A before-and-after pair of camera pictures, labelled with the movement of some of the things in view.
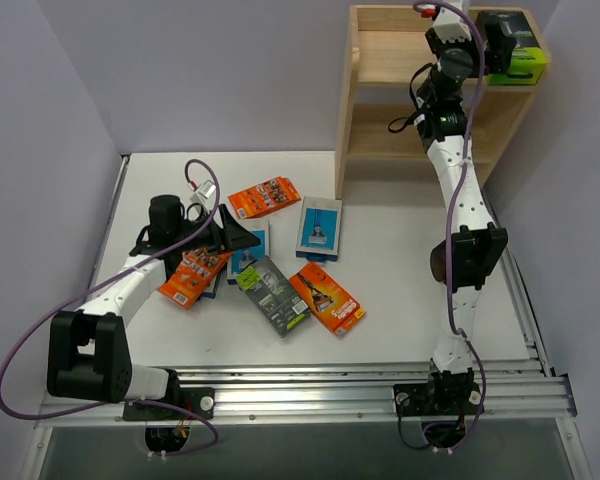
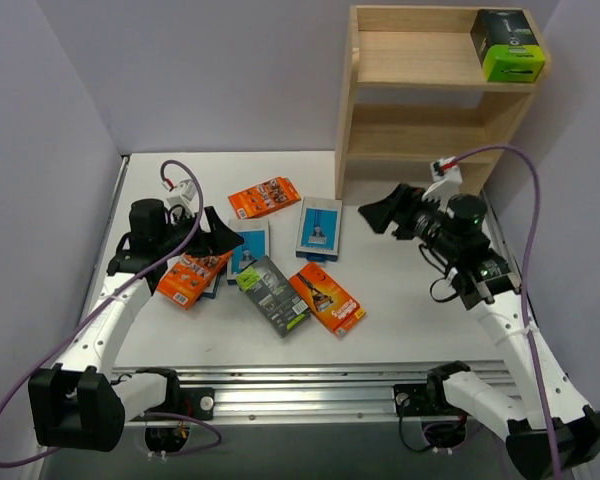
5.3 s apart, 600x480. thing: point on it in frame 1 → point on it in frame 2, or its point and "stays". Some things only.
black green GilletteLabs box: (527, 59) stays
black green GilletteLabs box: (275, 295) stays
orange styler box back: (265, 196) stays
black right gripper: (496, 42) → (405, 215)
